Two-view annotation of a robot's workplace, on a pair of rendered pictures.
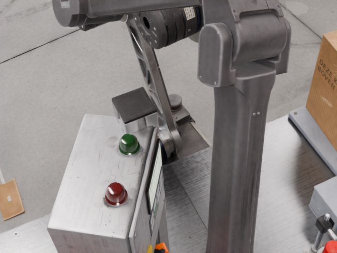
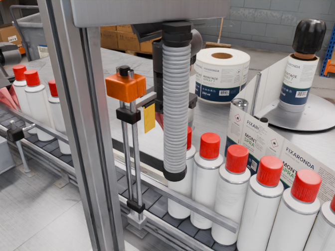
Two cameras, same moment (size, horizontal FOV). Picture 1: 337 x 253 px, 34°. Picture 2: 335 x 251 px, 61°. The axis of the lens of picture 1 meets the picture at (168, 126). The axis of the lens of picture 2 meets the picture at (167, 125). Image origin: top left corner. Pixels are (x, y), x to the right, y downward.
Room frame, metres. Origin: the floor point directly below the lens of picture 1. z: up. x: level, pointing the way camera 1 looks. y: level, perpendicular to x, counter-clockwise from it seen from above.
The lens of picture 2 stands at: (0.53, 0.39, 1.35)
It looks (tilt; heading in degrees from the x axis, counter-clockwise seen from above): 32 degrees down; 238
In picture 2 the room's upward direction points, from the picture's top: straight up
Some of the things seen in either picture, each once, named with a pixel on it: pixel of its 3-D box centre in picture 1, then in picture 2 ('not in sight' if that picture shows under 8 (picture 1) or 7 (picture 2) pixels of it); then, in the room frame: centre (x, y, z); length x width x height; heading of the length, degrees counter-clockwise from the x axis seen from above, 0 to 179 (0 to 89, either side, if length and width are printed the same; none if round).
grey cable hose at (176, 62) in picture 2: not in sight; (175, 110); (0.36, 0.14, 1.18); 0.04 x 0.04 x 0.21
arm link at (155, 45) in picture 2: not in sight; (169, 55); (0.25, -0.05, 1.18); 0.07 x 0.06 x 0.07; 29
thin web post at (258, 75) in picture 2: not in sight; (253, 103); (-0.07, -0.10, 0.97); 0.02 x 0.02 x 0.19
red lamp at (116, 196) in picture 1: (115, 192); not in sight; (0.33, 0.06, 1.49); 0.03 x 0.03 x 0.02
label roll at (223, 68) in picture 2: not in sight; (220, 74); (-0.17, -0.36, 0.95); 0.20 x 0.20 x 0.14
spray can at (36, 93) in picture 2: not in sight; (39, 106); (0.46, -0.38, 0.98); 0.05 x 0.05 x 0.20
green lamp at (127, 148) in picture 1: (128, 143); not in sight; (0.40, 0.05, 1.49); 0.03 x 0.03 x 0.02
